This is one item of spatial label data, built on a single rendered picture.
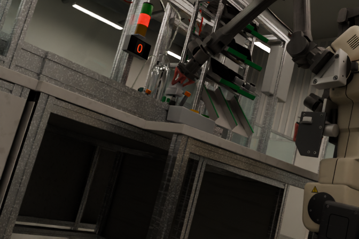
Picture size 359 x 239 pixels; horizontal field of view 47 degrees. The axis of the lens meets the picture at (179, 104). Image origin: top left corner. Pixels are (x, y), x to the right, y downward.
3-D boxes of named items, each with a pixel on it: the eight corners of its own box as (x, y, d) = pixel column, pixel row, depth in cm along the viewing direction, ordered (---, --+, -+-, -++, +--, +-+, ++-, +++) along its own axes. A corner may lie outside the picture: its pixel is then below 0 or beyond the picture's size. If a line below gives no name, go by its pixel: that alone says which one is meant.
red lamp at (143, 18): (149, 28, 185) (153, 17, 185) (141, 23, 181) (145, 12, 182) (142, 28, 188) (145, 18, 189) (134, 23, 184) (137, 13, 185)
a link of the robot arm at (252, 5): (286, -27, 163) (298, -10, 170) (279, -33, 167) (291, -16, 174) (204, 45, 174) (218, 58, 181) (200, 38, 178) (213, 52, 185)
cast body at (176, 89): (182, 97, 184) (186, 82, 185) (176, 94, 181) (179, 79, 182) (168, 96, 190) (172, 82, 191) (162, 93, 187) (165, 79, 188)
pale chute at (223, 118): (231, 130, 200) (237, 124, 198) (212, 122, 192) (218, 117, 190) (213, 92, 219) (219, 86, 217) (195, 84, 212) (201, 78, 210)
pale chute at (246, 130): (248, 137, 210) (254, 132, 208) (230, 131, 203) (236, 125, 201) (229, 101, 230) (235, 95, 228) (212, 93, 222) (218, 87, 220)
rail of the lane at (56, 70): (217, 151, 182) (223, 127, 183) (38, 83, 119) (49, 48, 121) (208, 149, 185) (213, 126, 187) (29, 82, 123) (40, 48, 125)
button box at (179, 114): (212, 135, 167) (216, 120, 168) (178, 121, 152) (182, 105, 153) (199, 133, 172) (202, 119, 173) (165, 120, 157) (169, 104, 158)
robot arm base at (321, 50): (329, 50, 131) (348, 64, 139) (314, 38, 137) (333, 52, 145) (310, 71, 134) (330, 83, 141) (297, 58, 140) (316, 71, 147)
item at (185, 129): (339, 189, 176) (340, 182, 176) (181, 133, 122) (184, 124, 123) (223, 166, 231) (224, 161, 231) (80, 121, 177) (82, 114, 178)
